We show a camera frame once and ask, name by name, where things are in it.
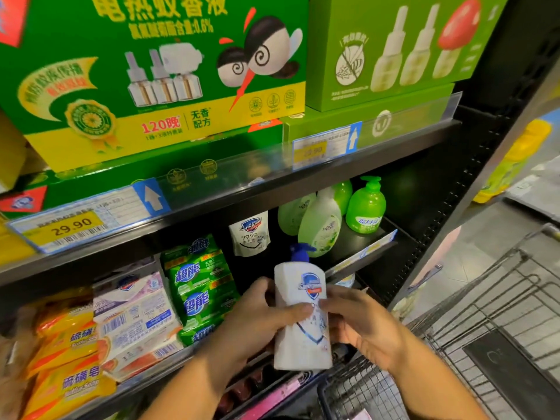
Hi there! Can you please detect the person's left hand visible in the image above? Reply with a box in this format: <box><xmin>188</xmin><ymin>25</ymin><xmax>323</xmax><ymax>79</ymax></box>
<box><xmin>203</xmin><ymin>277</ymin><xmax>314</xmax><ymax>382</ymax></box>

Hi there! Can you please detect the person's right hand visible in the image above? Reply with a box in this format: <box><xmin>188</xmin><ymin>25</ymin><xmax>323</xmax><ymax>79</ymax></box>
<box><xmin>319</xmin><ymin>284</ymin><xmax>412</xmax><ymax>373</ymax></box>

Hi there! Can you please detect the white hand sanitizer bottle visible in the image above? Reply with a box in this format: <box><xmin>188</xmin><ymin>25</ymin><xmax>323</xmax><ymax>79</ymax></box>
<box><xmin>273</xmin><ymin>243</ymin><xmax>334</xmax><ymax>371</ymax></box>
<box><xmin>229</xmin><ymin>211</ymin><xmax>272</xmax><ymax>258</ymax></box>

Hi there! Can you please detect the stack of green soap boxes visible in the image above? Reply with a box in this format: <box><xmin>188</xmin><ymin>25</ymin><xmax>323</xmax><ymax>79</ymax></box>
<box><xmin>160</xmin><ymin>234</ymin><xmax>242</xmax><ymax>347</ymax></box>

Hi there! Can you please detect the stack of white purple soap boxes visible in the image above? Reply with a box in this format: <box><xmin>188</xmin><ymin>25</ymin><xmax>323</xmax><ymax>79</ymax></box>
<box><xmin>92</xmin><ymin>258</ymin><xmax>185</xmax><ymax>382</ymax></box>

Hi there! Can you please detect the bright green hand sanitizer bottle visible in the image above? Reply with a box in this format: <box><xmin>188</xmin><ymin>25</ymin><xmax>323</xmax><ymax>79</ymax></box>
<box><xmin>345</xmin><ymin>176</ymin><xmax>387</xmax><ymax>235</ymax></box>
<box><xmin>332</xmin><ymin>179</ymin><xmax>354</xmax><ymax>215</ymax></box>

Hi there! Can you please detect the pale green hand sanitizer bottle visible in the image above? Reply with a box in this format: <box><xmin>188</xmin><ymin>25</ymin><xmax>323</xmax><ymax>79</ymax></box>
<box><xmin>278</xmin><ymin>192</ymin><xmax>318</xmax><ymax>237</ymax></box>

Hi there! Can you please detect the stack of yellow soap boxes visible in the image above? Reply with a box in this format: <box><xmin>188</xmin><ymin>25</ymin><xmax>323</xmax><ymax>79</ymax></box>
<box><xmin>22</xmin><ymin>288</ymin><xmax>115</xmax><ymax>420</ymax></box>

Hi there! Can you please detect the row of red tubes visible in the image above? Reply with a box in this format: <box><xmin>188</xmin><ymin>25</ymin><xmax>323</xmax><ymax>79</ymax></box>
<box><xmin>214</xmin><ymin>363</ymin><xmax>281</xmax><ymax>417</ymax></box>

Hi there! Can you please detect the pink flat pack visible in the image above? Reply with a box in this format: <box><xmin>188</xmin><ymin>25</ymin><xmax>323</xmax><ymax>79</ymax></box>
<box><xmin>238</xmin><ymin>370</ymin><xmax>312</xmax><ymax>420</ymax></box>

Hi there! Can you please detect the white blue price tag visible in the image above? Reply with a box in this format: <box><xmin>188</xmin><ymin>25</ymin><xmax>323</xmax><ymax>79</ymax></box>
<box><xmin>9</xmin><ymin>177</ymin><xmax>172</xmax><ymax>254</ymax></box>
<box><xmin>291</xmin><ymin>122</ymin><xmax>362</xmax><ymax>167</ymax></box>

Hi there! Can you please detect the pile of white packaged goods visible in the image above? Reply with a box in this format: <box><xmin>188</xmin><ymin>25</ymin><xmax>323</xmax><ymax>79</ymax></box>
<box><xmin>507</xmin><ymin>153</ymin><xmax>560</xmax><ymax>222</ymax></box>

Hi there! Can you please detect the yellow plastic pack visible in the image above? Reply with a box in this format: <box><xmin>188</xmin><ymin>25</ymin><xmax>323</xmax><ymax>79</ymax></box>
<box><xmin>472</xmin><ymin>118</ymin><xmax>554</xmax><ymax>205</ymax></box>

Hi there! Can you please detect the flat yellow box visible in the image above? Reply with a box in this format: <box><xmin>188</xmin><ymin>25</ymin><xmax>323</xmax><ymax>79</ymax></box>
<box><xmin>0</xmin><ymin>214</ymin><xmax>36</xmax><ymax>268</ymax></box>

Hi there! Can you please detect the green box bottle print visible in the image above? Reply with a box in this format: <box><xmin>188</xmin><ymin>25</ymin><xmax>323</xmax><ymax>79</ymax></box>
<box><xmin>306</xmin><ymin>0</ymin><xmax>510</xmax><ymax>113</ymax></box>

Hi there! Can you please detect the large yellow box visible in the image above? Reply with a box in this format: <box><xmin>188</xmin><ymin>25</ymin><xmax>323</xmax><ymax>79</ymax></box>
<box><xmin>0</xmin><ymin>109</ymin><xmax>27</xmax><ymax>193</ymax></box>

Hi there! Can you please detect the green yellow cartoon box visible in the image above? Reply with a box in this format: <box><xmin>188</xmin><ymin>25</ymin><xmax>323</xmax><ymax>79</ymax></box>
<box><xmin>0</xmin><ymin>0</ymin><xmax>309</xmax><ymax>172</ymax></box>

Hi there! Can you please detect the wire basket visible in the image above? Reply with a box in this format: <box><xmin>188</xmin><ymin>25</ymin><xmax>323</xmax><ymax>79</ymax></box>
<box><xmin>317</xmin><ymin>225</ymin><xmax>560</xmax><ymax>420</ymax></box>

